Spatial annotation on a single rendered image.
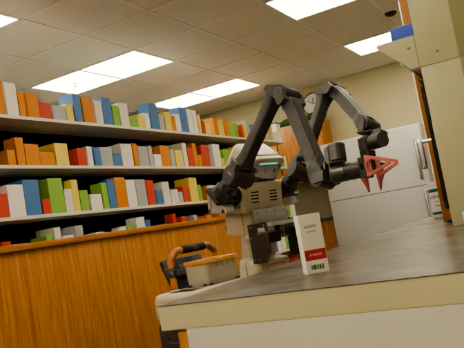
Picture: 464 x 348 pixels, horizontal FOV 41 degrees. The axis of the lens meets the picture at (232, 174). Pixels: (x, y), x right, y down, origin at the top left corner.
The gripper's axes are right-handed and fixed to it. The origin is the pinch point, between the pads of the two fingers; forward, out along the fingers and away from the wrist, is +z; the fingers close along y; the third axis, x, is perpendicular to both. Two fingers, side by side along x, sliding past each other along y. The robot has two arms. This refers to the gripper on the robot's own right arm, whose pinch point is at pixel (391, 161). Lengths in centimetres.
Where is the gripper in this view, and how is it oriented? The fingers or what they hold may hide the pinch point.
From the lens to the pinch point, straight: 198.5
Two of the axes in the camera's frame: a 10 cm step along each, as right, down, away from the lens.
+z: 8.6, -2.1, -4.6
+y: 4.7, 0.0, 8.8
